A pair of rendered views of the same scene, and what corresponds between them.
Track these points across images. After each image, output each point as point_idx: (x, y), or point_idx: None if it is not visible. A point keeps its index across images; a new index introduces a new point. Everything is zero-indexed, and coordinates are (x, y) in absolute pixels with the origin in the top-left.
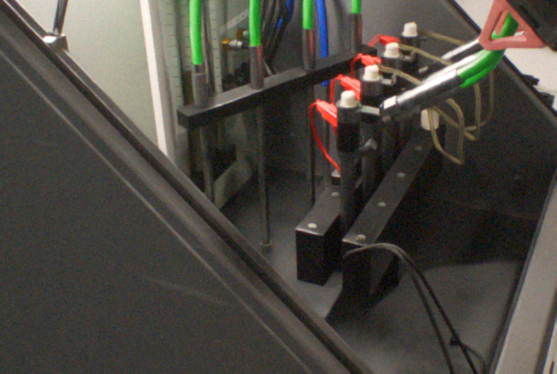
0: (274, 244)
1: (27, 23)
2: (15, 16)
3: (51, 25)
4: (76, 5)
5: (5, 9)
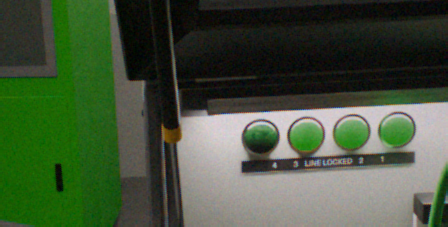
0: None
1: (166, 221)
2: (162, 214)
3: (294, 226)
4: (326, 218)
5: (161, 207)
